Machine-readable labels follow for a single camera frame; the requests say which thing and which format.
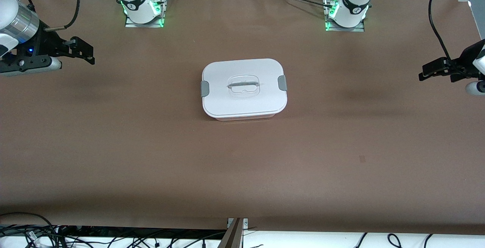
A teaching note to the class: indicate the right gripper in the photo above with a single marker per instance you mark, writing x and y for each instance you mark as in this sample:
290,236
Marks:
44,45

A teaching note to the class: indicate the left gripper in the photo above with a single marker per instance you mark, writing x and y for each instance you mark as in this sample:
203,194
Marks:
465,63

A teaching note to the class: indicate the white lid with grey latches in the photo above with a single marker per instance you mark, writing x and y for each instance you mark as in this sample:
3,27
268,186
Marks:
242,100

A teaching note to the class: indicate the pink plastic storage box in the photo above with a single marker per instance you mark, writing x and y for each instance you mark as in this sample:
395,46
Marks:
242,118

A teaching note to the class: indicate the brown wooden beam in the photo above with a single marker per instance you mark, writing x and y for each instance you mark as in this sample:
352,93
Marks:
232,236

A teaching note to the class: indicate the small metal table bracket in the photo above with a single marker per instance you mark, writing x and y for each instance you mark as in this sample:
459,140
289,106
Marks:
245,223

